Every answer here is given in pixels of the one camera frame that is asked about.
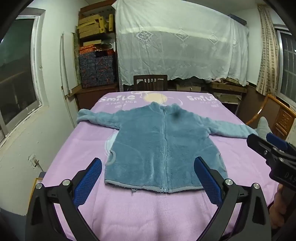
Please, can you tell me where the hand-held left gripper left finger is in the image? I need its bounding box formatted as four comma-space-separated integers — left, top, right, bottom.
25, 158, 103, 241

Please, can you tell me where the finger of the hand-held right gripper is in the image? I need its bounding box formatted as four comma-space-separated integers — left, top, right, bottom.
266, 133, 296, 155
246, 134, 278, 165

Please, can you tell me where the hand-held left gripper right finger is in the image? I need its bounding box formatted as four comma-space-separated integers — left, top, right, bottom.
194, 156, 271, 241

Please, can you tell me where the blue fleece jacket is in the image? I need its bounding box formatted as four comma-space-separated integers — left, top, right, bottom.
76, 102, 259, 194

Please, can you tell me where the person's right hand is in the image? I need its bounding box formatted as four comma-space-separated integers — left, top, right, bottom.
269, 183, 289, 230

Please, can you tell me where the wooden shelf with cardboard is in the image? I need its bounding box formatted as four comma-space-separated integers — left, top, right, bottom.
169, 77, 248, 103

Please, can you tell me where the purple printed blanket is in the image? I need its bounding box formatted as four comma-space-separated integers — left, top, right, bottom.
40, 91, 280, 241

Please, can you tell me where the grilled window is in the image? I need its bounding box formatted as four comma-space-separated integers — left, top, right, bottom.
276, 23, 296, 107

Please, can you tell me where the beige patterned curtain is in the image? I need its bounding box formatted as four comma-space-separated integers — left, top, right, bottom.
255, 5, 280, 95

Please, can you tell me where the brown wooden cabinet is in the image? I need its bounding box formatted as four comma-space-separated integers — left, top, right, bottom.
75, 83, 119, 110

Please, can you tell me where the stack of dark patterned boxes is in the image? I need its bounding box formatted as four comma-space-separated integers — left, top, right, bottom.
79, 50, 115, 88

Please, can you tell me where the dark wooden chair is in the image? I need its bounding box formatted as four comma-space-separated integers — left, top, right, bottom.
133, 75, 168, 91

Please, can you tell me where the white lace cloth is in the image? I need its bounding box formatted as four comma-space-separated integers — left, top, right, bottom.
112, 0, 250, 86

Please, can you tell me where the white framed window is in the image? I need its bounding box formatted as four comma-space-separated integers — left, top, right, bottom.
0, 14, 49, 139

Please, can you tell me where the stack of yellow cardboard boxes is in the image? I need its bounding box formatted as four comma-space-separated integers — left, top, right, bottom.
77, 13, 115, 44

